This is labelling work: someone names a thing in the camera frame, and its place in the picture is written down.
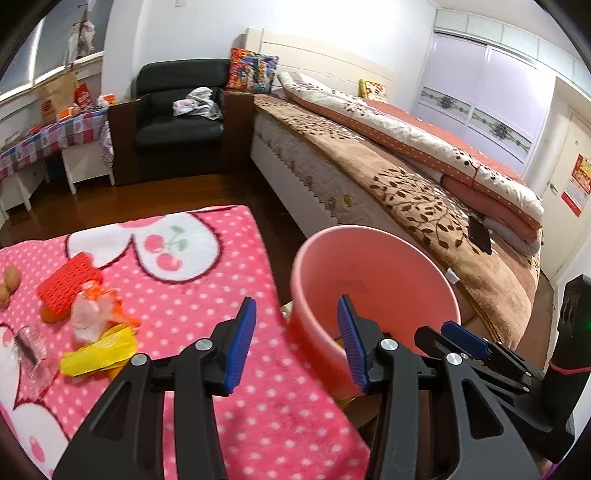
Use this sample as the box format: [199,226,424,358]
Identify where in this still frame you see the checkered tablecloth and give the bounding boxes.
[0,107,114,181]

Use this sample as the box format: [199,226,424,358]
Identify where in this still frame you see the black leather armchair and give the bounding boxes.
[107,59,256,186]

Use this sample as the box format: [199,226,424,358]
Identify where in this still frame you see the white grey cloth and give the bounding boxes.
[172,86,225,121]

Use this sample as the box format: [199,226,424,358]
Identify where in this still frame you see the pink polka dot blanket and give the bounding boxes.
[0,204,372,480]

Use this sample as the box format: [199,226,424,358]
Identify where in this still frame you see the yellow wrapper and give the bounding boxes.
[60,323,139,379]

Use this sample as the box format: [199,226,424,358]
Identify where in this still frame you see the crumpled white orange wrapper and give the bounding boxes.
[69,281,141,342]

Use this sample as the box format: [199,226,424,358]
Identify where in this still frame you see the colourful printed pillow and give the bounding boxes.
[226,47,280,93]

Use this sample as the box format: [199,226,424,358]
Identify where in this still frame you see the black phone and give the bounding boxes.
[467,216,494,256]

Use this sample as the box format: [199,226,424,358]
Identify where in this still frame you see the hanging clothes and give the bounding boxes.
[67,4,98,65]

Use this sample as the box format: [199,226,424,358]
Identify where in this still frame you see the white bed headboard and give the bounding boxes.
[245,27,395,100]

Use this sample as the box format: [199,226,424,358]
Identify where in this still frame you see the white orange quilt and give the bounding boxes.
[277,71,544,257]

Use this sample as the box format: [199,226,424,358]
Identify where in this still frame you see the white wardrobe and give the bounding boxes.
[409,9,583,178]

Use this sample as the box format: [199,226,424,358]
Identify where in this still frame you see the yellow pillow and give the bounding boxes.
[359,79,387,101]

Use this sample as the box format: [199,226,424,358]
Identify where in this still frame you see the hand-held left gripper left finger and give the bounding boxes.
[53,296,257,480]

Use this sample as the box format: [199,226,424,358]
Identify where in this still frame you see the red door poster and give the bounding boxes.
[561,154,591,217]

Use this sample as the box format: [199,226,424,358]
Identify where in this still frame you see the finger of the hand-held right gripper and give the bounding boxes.
[441,320,548,393]
[414,326,573,462]

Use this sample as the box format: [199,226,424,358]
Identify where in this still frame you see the brown paper bag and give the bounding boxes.
[36,71,79,124]

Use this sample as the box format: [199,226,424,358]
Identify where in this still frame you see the curved window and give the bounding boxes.
[0,0,114,88]

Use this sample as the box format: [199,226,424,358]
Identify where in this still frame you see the white door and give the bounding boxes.
[538,76,591,282]

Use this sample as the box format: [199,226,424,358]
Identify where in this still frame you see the pink plastic bucket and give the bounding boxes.
[287,225,461,400]

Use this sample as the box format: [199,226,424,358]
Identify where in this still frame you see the white table cabinet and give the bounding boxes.
[0,161,49,217]
[61,138,115,195]

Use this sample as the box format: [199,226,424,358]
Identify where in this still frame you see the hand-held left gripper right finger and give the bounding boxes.
[337,295,541,480]

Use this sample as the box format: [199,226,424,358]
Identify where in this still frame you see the red foam net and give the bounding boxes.
[36,251,105,315]

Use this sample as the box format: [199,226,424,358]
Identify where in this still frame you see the white quilted mattress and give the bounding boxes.
[249,108,467,324]

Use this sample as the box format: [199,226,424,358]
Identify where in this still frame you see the brown floral blanket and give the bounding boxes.
[254,93,541,349]

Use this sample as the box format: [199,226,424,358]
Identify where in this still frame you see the clear plastic wrapper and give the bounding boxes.
[0,325,58,398]

